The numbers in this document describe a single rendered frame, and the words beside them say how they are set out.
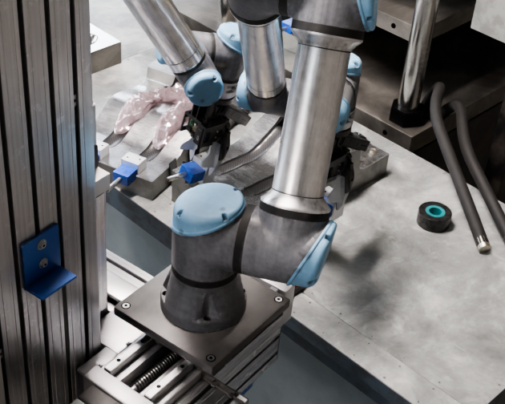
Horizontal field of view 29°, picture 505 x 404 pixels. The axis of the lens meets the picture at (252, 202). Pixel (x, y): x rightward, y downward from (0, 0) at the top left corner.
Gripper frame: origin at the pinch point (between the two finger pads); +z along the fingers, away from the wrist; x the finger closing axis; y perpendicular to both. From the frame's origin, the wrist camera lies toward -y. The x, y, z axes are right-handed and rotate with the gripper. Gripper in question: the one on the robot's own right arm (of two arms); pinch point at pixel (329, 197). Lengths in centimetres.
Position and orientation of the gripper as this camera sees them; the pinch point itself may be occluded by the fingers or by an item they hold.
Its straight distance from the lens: 216.5
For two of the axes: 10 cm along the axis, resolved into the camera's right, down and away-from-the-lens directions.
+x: 7.0, 4.6, -5.4
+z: -0.7, 8.0, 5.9
